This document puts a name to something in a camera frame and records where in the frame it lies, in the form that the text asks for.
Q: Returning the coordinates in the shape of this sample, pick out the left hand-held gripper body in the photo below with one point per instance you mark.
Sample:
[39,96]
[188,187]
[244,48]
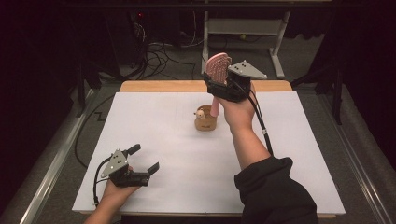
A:
[120,171]

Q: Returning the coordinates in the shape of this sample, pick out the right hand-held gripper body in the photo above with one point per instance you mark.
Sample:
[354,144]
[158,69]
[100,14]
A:
[236,87]

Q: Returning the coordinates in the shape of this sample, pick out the pink hairbrush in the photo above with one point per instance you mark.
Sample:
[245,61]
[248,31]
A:
[218,67]

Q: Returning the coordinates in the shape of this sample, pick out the round wooden holder cup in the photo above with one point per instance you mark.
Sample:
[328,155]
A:
[204,123]

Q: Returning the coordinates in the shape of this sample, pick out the person's left hand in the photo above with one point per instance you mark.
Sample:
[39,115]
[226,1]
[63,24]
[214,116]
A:
[118,194]

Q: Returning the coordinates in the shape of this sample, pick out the person's right hand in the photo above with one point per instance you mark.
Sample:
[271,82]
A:
[239,115]

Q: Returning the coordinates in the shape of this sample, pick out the white table mat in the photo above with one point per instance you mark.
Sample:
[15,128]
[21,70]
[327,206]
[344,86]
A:
[174,146]

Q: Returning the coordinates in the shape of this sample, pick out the small yellow-green ball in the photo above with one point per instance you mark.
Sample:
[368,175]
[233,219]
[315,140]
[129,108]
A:
[243,36]

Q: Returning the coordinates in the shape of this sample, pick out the black stand leg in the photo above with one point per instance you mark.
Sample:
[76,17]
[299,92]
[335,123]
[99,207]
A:
[81,90]
[336,96]

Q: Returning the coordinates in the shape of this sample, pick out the white metal stand frame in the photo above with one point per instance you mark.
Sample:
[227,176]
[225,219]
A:
[241,26]

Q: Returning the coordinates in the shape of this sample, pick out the aluminium floor rail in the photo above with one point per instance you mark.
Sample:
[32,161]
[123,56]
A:
[59,155]
[355,161]

